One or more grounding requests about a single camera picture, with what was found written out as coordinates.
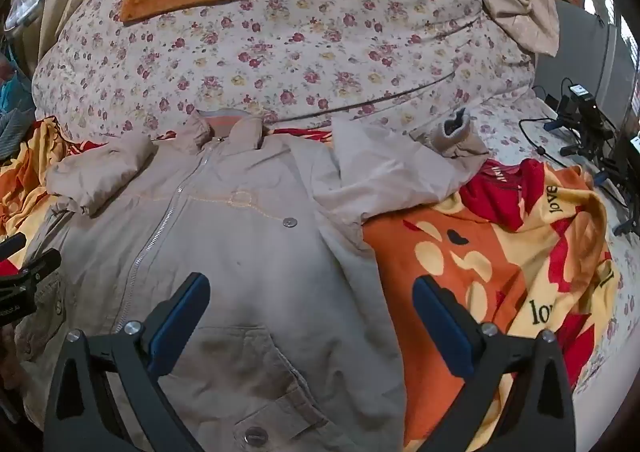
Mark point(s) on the teal cloth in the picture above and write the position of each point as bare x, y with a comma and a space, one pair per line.
12, 91

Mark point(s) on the clear plastic object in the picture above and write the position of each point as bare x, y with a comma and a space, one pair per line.
24, 6

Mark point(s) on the floral quilt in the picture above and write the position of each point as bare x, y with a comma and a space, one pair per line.
310, 41

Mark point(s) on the black electronic devices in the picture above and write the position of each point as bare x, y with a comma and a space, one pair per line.
592, 124

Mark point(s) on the grey ribbed cloth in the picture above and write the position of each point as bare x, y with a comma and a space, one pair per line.
15, 131

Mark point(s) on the grey panel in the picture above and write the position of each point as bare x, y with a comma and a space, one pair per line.
580, 51

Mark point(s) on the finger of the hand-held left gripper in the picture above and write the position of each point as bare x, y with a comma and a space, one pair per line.
42, 264
12, 244

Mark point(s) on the beige zip jacket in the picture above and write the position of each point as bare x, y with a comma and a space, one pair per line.
250, 252

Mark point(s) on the orange red printed blanket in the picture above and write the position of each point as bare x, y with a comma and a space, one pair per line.
500, 262

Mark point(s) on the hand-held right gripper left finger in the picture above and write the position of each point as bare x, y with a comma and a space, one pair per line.
181, 319

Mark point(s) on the black power adapter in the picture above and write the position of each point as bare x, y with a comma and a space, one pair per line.
580, 90

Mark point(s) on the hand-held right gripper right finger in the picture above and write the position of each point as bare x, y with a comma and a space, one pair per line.
442, 332

